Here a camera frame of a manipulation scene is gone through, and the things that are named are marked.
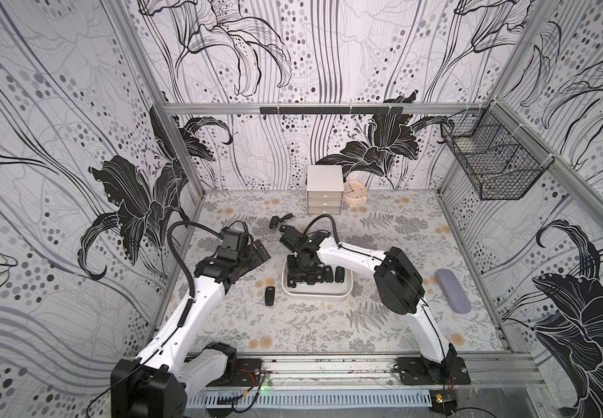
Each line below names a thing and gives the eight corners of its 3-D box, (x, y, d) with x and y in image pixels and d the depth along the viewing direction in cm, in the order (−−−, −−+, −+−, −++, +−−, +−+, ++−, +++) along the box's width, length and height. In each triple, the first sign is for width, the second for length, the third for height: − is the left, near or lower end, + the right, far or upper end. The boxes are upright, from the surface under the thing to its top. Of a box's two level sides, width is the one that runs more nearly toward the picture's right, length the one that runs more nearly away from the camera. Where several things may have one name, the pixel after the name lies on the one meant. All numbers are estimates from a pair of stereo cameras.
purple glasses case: (456, 316, 85) (461, 312, 82) (431, 274, 94) (435, 269, 92) (469, 312, 85) (474, 309, 83) (444, 271, 95) (447, 267, 92)
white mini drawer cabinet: (307, 216, 112) (306, 193, 101) (307, 187, 124) (307, 164, 113) (342, 216, 112) (345, 193, 101) (339, 187, 124) (341, 164, 113)
